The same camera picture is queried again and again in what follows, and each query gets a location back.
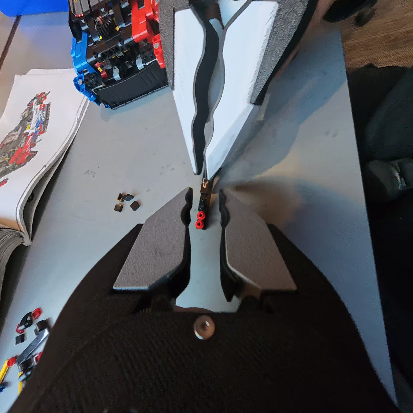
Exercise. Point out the black brick strip red studs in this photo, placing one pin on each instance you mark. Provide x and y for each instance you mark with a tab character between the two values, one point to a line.
204	201

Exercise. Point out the person's black clothed legs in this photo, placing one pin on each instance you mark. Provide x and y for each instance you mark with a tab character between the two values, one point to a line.
387	113

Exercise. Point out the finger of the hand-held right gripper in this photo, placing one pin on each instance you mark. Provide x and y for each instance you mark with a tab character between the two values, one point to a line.
187	64
245	64

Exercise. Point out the blue red toy brick car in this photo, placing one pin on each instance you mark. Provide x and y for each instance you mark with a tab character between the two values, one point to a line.
129	87

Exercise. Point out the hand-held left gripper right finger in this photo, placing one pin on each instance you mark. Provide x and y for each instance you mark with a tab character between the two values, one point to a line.
255	255

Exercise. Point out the black office chair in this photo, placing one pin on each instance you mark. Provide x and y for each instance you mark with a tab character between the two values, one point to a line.
348	9

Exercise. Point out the open instruction booklet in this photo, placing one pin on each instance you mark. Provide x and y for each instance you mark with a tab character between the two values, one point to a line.
38	129

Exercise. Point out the blue plastic bin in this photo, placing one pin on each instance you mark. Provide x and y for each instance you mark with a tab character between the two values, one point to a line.
32	5

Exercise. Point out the scattered loose toy brick parts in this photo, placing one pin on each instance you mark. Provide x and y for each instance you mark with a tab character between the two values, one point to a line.
20	339

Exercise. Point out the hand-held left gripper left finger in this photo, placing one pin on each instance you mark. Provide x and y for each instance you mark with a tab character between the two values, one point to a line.
155	245

